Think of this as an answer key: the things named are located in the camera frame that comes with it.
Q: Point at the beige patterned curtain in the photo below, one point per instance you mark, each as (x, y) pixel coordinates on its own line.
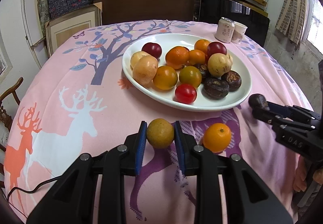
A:
(292, 20)

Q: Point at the large orange mandarin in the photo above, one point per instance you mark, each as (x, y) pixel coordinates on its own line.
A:
(177, 57)

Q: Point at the dark wrinkled passion fruit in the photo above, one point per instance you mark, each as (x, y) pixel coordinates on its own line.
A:
(233, 79)

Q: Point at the small yellow citrus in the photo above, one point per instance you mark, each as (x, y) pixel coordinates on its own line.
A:
(160, 133)

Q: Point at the black monitor screen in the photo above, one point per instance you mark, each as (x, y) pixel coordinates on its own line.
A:
(257, 24)

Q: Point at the pink drink can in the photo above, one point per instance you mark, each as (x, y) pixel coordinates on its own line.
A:
(225, 30)

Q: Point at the dark red plum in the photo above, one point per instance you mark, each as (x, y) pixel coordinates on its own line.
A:
(153, 49)

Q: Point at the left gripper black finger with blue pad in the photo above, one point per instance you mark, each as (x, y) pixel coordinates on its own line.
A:
(71, 199)
(227, 189)

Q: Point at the pale yellow passion fruit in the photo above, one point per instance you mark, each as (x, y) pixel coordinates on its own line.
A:
(218, 64)

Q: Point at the pale peach fruit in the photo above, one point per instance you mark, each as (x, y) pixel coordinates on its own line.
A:
(136, 57)

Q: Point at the white oval plate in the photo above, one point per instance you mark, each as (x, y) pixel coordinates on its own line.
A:
(203, 103)

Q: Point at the dark brown wooden board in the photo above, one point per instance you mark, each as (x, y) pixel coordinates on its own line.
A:
(118, 11)

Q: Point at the speckled pale passion fruit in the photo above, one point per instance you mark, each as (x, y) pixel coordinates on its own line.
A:
(230, 59)

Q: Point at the red tomato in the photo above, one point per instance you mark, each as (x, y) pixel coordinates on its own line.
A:
(185, 94)

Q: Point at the wooden chair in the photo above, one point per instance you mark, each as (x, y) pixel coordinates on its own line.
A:
(9, 103)

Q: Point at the person's right hand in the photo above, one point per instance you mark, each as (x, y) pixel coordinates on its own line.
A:
(300, 176)

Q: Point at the orange mandarin back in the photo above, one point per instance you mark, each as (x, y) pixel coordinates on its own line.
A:
(202, 45)

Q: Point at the dark purple passion fruit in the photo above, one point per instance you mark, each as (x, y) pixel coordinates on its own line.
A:
(203, 70)

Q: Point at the yellow-orange citrus fruit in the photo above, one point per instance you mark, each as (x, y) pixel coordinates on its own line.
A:
(190, 75)

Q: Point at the dark passion fruit front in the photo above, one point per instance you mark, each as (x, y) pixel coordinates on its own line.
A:
(216, 88)

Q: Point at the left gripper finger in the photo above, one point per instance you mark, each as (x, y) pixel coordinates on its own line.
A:
(265, 116)
(280, 110)

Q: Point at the white paper cup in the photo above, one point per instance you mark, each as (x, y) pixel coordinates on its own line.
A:
(239, 31)

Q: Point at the yellow-orange citrus on plate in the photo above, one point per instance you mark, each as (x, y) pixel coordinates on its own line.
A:
(166, 78)

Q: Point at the framed beige panel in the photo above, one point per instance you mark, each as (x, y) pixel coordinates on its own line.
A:
(59, 30)

